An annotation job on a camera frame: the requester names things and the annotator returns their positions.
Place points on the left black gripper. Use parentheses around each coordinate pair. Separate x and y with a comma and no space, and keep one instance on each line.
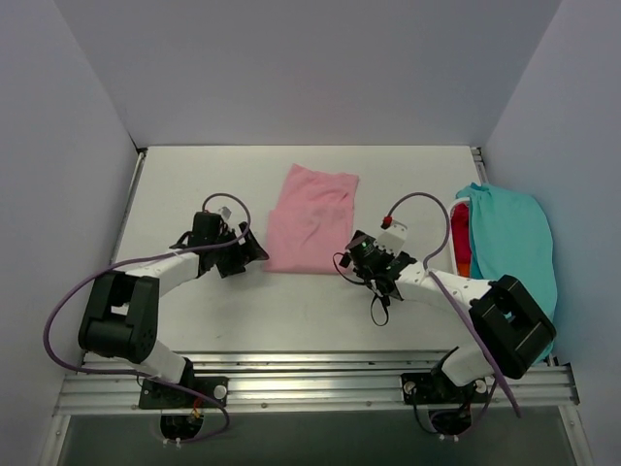
(238,253)

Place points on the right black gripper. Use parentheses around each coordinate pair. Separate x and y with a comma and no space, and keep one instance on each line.
(383,283)

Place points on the pink t shirt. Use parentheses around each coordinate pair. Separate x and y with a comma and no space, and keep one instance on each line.
(312,220)

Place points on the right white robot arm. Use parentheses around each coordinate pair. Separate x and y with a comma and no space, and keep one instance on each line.
(509,328)

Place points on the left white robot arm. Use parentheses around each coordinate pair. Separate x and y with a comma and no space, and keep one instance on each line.
(122,311)

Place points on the orange garment in basket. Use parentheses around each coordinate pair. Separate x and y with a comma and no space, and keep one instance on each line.
(464,269)

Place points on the red garment in basket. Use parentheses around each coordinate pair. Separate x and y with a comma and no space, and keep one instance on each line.
(460,229)

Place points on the white laundry basket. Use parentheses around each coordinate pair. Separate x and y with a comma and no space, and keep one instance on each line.
(450,242)

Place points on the teal t shirt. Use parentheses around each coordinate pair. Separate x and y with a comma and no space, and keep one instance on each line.
(510,235)

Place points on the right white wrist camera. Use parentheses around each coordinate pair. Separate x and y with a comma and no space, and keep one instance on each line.
(392,236)

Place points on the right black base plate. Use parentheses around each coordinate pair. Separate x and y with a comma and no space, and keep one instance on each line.
(427,388)

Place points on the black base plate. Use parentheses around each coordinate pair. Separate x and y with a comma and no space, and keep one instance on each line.
(158,396)
(427,388)

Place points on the aluminium mounting rail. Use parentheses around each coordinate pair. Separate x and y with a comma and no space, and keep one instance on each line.
(269,382)

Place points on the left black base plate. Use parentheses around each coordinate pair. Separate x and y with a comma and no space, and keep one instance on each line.
(158,396)

